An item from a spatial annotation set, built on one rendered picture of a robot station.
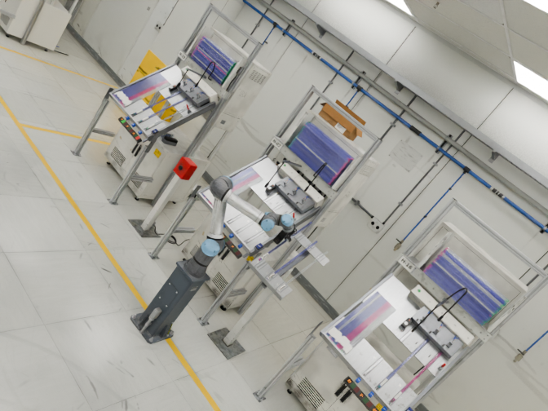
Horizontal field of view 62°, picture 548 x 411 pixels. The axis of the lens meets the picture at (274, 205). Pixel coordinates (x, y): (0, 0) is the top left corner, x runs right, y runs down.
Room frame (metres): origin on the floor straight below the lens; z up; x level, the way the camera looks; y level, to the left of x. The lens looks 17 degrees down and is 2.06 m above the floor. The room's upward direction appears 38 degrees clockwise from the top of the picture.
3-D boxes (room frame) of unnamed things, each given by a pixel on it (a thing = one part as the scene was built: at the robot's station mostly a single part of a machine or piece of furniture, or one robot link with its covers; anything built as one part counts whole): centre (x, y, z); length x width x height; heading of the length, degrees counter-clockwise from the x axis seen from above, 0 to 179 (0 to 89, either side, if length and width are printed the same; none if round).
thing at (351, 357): (3.03, -1.28, 0.65); 1.01 x 0.73 x 1.29; 154
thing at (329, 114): (4.02, -0.08, 1.82); 0.68 x 0.30 x 0.20; 64
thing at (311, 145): (3.70, -0.05, 1.52); 0.51 x 0.13 x 0.27; 64
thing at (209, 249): (2.71, 0.16, 0.72); 0.13 x 0.12 x 0.14; 179
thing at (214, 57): (4.50, 1.25, 0.95); 1.35 x 0.82 x 1.90; 154
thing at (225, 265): (3.84, -0.05, 0.31); 0.70 x 0.65 x 0.62; 64
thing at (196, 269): (2.70, 0.16, 0.60); 0.15 x 0.15 x 0.10
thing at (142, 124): (4.31, 1.32, 0.66); 1.01 x 0.73 x 1.31; 154
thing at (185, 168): (3.74, 0.81, 0.39); 0.24 x 0.24 x 0.78; 64
